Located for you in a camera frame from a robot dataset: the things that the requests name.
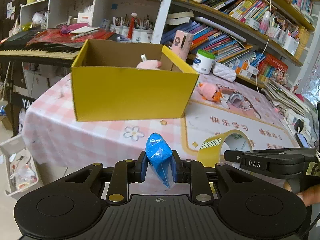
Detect yellow cardboard box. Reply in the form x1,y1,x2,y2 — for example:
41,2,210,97
71,40,199,121

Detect white plastic basket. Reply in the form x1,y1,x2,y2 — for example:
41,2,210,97
1,134,43,200

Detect blue packet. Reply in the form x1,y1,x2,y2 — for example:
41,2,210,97
145,133,173,188

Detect black smartphone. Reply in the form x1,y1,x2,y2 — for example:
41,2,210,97
295,133,310,148

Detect white jar green lid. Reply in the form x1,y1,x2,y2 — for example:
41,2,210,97
192,49,215,75

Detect pink checkered tablecloth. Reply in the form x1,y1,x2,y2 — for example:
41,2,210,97
22,74,298,172

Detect white pen holder cups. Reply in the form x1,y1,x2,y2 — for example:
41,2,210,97
110,24,153,43

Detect pink orange plush toy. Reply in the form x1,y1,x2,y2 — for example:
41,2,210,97
197,82,222,102

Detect red paper pile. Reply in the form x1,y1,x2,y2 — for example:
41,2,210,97
27,29,114,46

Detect black electronic keyboard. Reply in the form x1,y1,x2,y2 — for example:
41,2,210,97
1,30,84,67

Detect white charging cable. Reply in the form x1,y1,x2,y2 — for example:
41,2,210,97
255,0,273,93

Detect white quilted pouch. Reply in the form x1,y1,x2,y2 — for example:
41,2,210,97
212,62,236,82

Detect yellow tape roll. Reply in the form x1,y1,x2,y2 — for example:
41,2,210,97
197,129,252,167

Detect stack of papers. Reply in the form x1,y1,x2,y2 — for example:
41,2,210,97
262,79,318,118

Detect right hand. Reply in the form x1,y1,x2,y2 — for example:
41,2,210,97
283,180,320,206

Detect pink humidifier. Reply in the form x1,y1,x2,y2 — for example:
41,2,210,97
171,30,194,61

